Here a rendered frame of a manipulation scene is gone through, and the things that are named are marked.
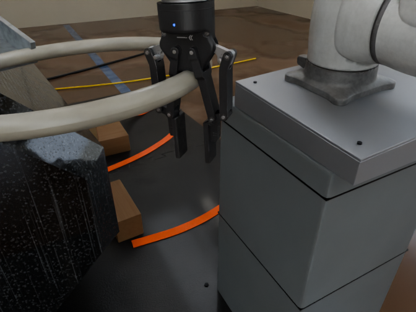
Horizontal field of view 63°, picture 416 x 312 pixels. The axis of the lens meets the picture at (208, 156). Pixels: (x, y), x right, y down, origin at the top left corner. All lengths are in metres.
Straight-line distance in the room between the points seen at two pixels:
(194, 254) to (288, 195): 0.83
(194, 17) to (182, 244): 1.23
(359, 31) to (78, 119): 0.53
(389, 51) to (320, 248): 0.41
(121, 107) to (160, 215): 1.33
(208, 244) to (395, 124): 1.04
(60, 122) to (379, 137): 0.52
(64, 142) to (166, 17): 0.64
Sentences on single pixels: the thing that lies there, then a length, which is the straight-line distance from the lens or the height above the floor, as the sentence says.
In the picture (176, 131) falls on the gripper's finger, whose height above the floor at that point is 0.90.
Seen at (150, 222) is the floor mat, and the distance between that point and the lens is 1.68.
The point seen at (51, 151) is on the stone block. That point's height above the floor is 0.68.
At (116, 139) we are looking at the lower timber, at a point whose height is 0.12.
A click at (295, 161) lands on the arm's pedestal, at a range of 0.72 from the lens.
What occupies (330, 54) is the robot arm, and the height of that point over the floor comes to 0.96.
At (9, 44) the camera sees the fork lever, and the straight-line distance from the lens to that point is 0.93.
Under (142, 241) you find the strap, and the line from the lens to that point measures 1.60.
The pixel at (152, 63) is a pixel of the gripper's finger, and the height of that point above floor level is 1.00.
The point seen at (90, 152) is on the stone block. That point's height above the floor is 0.63.
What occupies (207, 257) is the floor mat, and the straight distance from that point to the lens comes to 1.51.
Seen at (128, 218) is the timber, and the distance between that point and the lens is 1.55.
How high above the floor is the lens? 1.15
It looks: 32 degrees down
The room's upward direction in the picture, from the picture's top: straight up
